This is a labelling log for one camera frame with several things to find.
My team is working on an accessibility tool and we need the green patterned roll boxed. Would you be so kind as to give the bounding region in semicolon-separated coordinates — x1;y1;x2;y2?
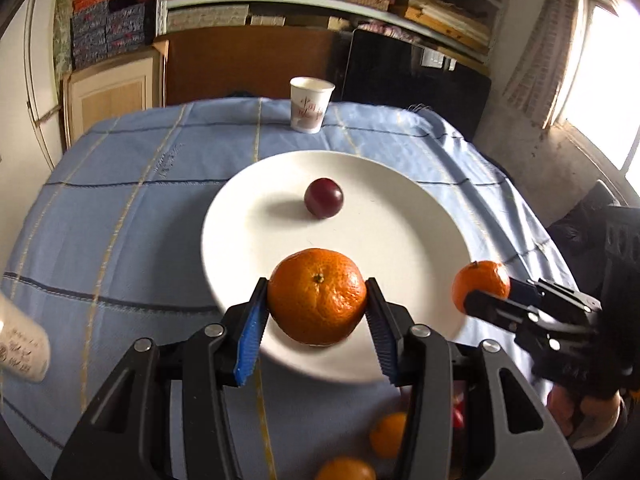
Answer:
52;0;76;78

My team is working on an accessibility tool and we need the blue checked tablecloth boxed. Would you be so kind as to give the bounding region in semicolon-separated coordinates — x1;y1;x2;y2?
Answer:
0;97;583;480

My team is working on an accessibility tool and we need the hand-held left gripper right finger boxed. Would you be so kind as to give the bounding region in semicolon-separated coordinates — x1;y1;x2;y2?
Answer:
365;277;583;480

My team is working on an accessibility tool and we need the white wall socket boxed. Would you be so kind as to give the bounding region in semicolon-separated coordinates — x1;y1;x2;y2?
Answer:
421;49;457;71

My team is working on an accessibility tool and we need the dark red plum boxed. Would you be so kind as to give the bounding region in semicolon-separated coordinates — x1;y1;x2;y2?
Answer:
304;177;345;219

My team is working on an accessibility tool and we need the beige patterned curtain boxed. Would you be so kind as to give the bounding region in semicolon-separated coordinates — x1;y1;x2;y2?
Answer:
502;0;583;128

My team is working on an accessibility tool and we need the black bag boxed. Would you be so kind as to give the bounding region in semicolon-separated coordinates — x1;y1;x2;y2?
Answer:
547;180;626;271

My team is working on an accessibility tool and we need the stack of patterned blue boxes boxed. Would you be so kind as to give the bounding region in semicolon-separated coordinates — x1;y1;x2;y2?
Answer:
72;0;156;68

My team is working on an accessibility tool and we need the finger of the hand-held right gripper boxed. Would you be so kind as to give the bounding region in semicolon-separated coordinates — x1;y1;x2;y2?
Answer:
464;290;556;356
509;278;603;328

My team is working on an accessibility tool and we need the light wooden panel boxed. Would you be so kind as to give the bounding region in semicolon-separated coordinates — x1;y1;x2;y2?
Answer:
62;50;163;148

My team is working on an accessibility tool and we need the large mandarin orange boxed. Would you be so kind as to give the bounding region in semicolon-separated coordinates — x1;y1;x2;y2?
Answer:
267;248;368;346

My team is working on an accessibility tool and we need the white wall shelf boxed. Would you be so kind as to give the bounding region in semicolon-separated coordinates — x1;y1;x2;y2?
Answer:
160;0;506;61

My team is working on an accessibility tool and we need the white round plate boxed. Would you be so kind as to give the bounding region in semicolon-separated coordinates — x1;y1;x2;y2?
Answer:
201;150;473;386

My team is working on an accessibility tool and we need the small mandarin orange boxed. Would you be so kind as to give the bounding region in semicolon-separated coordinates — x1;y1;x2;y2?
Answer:
369;411;408;459
452;260;512;315
315;456;377;480

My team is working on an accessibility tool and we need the white framed window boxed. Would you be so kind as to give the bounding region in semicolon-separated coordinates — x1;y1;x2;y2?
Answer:
550;0;640;181

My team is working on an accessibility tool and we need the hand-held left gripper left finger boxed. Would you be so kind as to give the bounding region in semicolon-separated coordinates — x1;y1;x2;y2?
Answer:
51;276;273;480

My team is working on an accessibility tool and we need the person's right hand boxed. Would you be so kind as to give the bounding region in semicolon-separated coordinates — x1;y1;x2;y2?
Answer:
547;387;626;450

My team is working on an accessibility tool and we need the white wall trim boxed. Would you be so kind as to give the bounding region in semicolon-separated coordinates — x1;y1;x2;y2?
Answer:
25;0;63;171

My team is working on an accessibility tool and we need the printed white paper cup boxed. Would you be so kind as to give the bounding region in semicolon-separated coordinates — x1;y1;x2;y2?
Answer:
290;76;335;134
0;292;52;384

